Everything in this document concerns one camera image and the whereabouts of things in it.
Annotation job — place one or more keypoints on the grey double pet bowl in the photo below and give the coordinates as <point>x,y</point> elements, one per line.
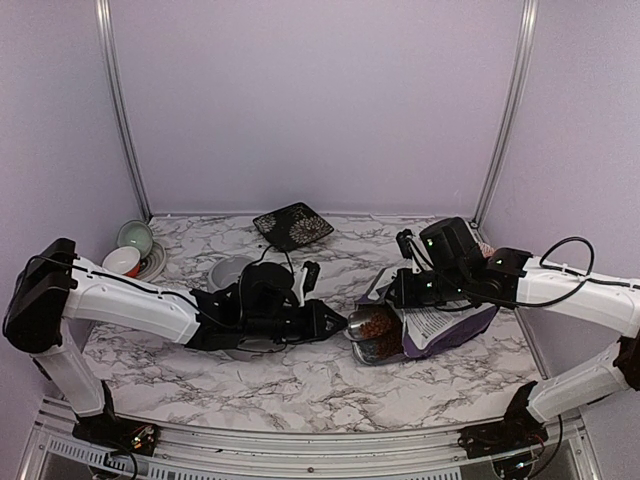
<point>225,272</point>

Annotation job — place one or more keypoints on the right aluminium frame post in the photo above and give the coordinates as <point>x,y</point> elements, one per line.
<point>515,91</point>

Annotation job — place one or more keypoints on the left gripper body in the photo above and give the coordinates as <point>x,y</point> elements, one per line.
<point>291,330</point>

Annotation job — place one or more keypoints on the purple pet food bag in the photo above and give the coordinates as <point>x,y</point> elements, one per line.
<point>427,331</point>

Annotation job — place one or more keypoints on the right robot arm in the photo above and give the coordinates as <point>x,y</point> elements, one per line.
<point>452,267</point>

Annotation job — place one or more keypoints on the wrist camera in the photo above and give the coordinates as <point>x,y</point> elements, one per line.
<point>409,250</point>
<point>306,280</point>

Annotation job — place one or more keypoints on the black floral square plate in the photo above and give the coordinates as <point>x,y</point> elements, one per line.
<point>292,227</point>

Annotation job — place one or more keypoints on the left aluminium frame post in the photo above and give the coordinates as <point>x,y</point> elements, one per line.
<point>113,77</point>

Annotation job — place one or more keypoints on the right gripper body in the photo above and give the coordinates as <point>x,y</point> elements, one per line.
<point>421,295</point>

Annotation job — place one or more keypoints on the metal food scoop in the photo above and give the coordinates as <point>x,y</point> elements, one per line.
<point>365,322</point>

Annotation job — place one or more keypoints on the front aluminium rail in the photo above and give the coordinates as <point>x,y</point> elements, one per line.
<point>190,452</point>

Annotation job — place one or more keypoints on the red patterned small bowl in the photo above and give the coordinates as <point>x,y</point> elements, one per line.
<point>486,250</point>

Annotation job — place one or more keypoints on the red and white bowl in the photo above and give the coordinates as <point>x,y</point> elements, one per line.
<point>124,261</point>

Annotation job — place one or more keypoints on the aluminium frame post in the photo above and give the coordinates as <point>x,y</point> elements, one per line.
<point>113,77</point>
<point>515,91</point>

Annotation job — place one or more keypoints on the grey round plate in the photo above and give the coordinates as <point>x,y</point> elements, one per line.
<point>152,266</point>

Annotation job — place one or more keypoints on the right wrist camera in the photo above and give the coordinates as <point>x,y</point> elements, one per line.
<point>409,250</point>

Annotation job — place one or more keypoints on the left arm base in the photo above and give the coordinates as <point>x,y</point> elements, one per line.
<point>136,437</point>

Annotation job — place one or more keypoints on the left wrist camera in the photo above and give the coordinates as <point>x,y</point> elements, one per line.
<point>306,280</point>

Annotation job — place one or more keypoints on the brown pet food kibble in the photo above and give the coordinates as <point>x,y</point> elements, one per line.
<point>382,339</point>

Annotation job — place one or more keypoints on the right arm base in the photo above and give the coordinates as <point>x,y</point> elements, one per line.
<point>496,438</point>

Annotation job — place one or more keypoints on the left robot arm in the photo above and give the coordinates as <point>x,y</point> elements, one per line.
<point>59,286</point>

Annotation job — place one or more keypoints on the pale green ceramic bowl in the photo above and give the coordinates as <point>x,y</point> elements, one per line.
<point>138,234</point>

